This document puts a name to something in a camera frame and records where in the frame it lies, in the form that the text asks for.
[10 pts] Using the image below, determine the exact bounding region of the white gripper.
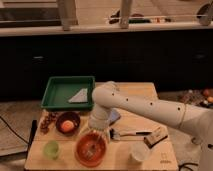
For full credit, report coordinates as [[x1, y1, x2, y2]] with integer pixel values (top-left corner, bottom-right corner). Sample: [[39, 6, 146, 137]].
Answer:
[[87, 115, 109, 157]]

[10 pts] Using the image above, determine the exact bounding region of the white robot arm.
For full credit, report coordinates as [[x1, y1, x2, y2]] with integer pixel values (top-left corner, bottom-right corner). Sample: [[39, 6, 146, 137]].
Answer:
[[88, 81, 213, 171]]

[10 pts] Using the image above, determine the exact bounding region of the red bowl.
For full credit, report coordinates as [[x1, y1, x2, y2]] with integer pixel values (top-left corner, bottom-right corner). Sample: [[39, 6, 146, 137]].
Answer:
[[75, 132, 107, 167]]

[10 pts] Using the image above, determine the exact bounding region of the dark brown bowl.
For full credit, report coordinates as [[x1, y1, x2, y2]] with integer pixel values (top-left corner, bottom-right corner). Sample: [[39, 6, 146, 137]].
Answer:
[[56, 112, 80, 136]]

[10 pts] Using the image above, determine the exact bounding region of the orange fruit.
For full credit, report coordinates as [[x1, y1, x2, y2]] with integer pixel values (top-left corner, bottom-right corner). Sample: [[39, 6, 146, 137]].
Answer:
[[61, 120, 74, 132]]

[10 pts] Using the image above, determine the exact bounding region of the wooden cutting board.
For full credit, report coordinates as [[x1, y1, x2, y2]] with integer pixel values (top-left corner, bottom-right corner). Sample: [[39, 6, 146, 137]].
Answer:
[[24, 83, 178, 171]]

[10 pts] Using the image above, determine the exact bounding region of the grey folded cloth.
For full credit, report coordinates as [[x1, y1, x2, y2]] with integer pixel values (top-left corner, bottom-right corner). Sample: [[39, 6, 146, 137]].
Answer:
[[68, 88, 88, 103]]

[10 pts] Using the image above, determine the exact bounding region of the green cup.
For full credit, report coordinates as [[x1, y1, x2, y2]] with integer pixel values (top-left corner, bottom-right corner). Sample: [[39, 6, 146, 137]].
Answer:
[[43, 141, 59, 160]]

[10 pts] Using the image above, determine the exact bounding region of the bunch of brown grapes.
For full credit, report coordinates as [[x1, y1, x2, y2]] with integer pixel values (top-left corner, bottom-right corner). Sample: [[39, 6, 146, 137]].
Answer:
[[40, 112, 57, 134]]

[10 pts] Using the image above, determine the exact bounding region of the green plastic tray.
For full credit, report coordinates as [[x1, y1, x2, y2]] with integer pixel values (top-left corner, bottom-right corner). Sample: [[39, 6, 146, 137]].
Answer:
[[41, 76, 95, 111]]

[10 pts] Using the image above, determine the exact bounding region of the brown scrub brush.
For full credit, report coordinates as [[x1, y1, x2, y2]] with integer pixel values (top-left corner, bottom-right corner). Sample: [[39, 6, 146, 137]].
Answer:
[[144, 127, 168, 148]]

